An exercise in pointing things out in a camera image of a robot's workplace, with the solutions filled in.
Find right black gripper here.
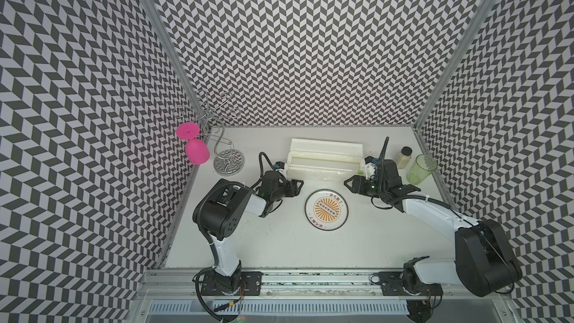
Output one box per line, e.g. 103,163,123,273
343,174,387,197

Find cream plastic wrap dispenser box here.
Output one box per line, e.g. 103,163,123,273
285,138,365,181

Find white plate orange pattern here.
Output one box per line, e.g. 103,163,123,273
304,189,349,232

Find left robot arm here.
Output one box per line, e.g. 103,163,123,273
193,170,304,295

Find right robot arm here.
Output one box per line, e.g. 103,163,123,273
344,159,523,297

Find small jar black lid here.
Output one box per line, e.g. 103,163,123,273
396,147,413,170

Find green translucent plastic cup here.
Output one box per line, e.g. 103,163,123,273
407,154,438,185

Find pink plastic wine glass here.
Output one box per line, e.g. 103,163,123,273
176,122,210,164

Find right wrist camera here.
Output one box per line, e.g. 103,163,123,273
364,156,378,180

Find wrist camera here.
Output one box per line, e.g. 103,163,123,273
274,161,286,170
364,156,378,180

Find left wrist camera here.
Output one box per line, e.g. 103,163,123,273
274,161,286,170

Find metal wire glass rack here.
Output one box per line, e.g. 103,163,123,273
175,93,245,176

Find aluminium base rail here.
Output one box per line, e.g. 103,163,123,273
138,268,503,301

